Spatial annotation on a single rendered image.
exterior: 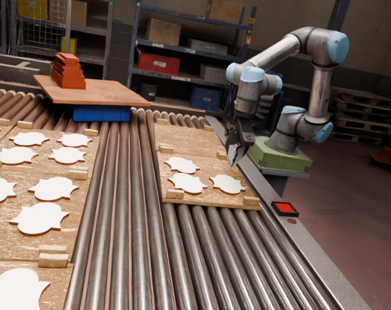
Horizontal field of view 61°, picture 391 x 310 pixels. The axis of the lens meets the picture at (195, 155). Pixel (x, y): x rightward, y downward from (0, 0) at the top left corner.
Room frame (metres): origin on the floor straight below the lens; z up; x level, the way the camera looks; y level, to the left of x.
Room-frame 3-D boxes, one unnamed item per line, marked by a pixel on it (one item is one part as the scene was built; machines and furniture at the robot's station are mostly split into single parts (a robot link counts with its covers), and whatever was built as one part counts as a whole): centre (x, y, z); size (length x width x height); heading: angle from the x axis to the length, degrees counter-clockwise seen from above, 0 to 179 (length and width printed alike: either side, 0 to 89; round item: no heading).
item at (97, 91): (1.82, 0.64, 1.03); 0.50 x 0.50 x 0.02; 38
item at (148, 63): (5.67, 0.91, 0.78); 0.66 x 0.45 x 0.28; 104
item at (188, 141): (1.61, 0.05, 0.93); 0.41 x 0.35 x 0.02; 12
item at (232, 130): (1.19, -0.14, 1.17); 0.09 x 0.08 x 0.12; 13
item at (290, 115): (1.73, -0.46, 1.12); 0.13 x 0.12 x 0.14; 47
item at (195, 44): (5.83, 0.17, 1.16); 0.60 x 0.40 x 0.15; 107
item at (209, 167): (1.21, -0.05, 0.93); 0.41 x 0.35 x 0.02; 13
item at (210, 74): (5.89, -0.05, 0.76); 0.50 x 0.36 x 0.24; 110
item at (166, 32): (5.70, 0.91, 1.26); 0.49 x 0.38 x 0.34; 111
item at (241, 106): (1.18, -0.14, 1.25); 0.08 x 0.08 x 0.05
